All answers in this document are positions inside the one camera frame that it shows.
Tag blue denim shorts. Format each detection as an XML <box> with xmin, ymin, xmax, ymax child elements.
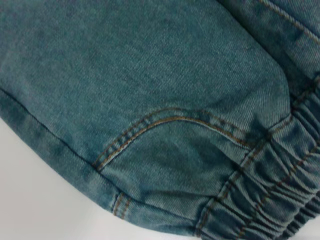
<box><xmin>0</xmin><ymin>0</ymin><xmax>320</xmax><ymax>240</ymax></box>

